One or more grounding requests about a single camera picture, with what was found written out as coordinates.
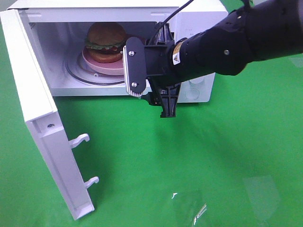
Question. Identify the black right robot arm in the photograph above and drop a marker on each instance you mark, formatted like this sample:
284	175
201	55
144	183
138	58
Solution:
269	30

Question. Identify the white microwave door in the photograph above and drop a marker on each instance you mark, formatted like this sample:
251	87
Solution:
41	115

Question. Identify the pink round plate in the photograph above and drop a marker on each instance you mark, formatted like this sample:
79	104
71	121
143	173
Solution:
115	68

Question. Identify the white microwave oven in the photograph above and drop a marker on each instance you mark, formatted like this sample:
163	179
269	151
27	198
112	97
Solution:
61	27

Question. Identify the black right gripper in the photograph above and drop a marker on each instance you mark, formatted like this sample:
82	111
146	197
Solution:
173	62

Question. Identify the round white door button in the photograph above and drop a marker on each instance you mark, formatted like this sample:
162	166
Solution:
192	94

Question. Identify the burger with lettuce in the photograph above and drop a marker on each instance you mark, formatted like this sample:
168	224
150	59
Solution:
104	41

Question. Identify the glass microwave turntable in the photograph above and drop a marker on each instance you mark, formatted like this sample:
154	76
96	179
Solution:
81	71

